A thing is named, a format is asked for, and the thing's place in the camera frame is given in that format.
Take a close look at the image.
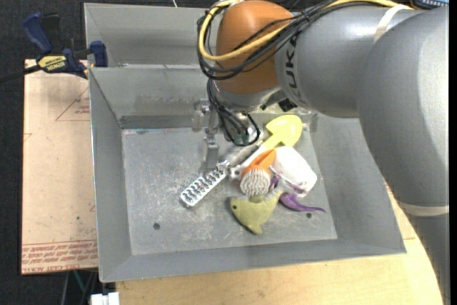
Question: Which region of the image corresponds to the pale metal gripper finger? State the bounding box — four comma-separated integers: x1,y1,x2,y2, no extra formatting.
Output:
202,134,220,171
194,99,216,135

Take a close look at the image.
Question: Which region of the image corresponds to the silver metal brush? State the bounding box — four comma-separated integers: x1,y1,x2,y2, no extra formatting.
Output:
179,144,264,209

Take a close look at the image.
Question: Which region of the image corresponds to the yellow toy shovel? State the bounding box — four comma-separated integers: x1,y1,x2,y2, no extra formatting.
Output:
243,114,304,169

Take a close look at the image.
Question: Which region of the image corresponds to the orange brush with white bristles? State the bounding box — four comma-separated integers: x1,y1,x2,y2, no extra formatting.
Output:
239,149,277,198

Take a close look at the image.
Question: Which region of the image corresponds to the grey metal bin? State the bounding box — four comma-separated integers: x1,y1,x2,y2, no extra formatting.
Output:
84,2,407,283

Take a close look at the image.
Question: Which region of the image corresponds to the green plush fish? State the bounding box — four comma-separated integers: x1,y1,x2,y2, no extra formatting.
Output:
228,190,283,236

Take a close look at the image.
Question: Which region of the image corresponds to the white rounded cup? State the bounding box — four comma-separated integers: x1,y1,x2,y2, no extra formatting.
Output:
270,146,318,199

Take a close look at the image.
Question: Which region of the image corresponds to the purple toy with tentacles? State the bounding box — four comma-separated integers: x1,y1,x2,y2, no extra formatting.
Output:
268,176,327,214

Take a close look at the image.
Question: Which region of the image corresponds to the brown cardboard board, red print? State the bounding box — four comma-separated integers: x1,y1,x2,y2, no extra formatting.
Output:
20,59,99,276

